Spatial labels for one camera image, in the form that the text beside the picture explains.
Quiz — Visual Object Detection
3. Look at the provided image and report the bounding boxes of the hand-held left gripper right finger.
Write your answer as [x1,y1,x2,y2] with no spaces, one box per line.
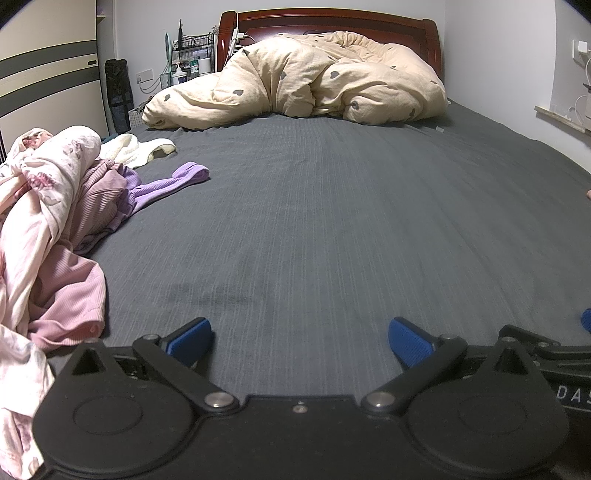
[360,316,537,412]

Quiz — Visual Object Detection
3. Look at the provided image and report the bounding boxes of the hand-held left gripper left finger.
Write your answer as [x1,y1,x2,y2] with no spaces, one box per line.
[60,316,242,412]

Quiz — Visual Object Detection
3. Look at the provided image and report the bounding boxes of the pink floral pajama pants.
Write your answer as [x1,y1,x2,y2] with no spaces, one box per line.
[0,127,102,333]

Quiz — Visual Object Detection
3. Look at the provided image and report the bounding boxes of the purple ribbed garment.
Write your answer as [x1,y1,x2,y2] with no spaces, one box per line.
[74,161,210,254]

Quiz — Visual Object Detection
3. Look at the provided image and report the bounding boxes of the pink ribbed garment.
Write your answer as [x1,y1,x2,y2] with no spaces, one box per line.
[28,158,139,349]

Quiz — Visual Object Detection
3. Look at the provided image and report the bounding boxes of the cream white garment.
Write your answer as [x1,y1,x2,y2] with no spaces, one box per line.
[99,134,177,169]

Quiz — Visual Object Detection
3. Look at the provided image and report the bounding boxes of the tall black bag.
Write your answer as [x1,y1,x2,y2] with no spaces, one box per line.
[105,59,134,134]

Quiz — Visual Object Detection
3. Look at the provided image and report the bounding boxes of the beige heart-print duvet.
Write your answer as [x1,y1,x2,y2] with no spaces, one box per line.
[141,31,448,130]

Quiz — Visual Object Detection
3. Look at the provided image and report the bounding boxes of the white wardrobe with grey stripes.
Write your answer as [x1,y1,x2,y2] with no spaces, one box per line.
[0,0,109,155]

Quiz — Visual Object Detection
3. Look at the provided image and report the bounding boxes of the dark red wooden headboard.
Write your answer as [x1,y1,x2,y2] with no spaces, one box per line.
[217,8,446,88]

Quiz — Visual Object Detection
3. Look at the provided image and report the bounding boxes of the black wire rack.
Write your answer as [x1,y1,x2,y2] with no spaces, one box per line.
[172,21,218,86]

